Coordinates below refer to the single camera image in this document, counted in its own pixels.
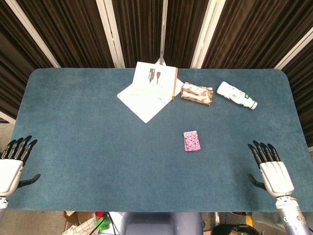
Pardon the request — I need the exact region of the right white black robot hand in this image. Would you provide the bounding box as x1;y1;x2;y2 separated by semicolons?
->
247;140;295;197

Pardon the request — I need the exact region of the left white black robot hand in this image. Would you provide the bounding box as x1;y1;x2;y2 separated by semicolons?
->
0;135;41;197

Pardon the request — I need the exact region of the red white patterned block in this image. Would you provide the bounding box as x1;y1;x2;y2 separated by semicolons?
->
183;130;201;152

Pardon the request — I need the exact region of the black bag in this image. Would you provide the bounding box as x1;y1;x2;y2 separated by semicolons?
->
211;223;266;235

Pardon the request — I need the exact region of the cardboard box with paper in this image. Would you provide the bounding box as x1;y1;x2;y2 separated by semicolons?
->
62;211;100;235

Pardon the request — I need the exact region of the white bottle with green cap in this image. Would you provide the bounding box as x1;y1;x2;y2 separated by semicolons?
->
216;81;259;111

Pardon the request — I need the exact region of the green plastic object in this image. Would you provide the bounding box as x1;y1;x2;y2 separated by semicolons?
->
95;216;111;231

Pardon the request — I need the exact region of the gold red snack packet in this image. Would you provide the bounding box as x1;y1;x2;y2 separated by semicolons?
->
180;81;214;106

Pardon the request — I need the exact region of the grey robot torso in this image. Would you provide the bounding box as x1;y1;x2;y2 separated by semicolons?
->
109;211;204;235

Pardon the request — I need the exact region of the dark brown pleated curtain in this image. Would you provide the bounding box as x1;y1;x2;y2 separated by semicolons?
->
0;0;313;147

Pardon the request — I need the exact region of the white notebook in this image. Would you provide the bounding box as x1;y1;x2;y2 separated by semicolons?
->
116;78;184;124

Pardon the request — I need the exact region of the white box with brown edge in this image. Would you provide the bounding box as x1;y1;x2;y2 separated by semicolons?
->
131;61;179;101

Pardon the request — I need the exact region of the thin metal pole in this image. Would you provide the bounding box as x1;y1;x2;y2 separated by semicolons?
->
154;0;170;67

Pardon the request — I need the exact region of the white frame post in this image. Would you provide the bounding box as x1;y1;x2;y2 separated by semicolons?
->
273;31;313;70
4;0;61;68
190;0;227;69
95;0;126;69

